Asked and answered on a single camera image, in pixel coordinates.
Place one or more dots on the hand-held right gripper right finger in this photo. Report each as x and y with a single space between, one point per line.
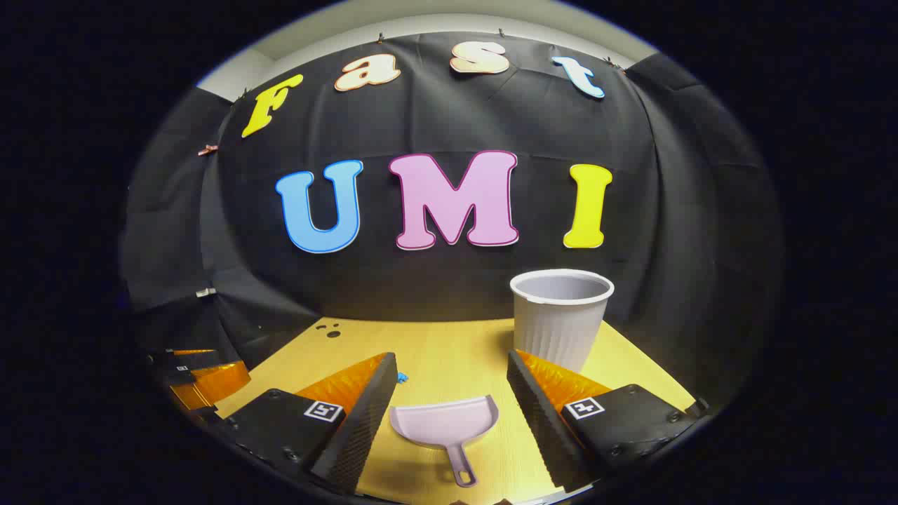
540 421

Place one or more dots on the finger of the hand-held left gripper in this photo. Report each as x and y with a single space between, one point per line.
214 382

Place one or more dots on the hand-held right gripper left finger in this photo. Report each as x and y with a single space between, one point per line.
365 421

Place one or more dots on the pale lilac plastic dustpan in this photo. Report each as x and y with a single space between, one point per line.
442 424

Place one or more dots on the white ribbed garbage bin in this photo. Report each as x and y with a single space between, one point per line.
558 330

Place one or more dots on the yellow wooden desktop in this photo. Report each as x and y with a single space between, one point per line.
456 358

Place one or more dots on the silver metal clip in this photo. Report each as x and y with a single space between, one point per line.
205 292

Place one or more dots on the black table clamp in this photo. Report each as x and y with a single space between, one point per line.
699 407

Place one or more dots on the copper metal clip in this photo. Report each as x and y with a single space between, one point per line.
208 150

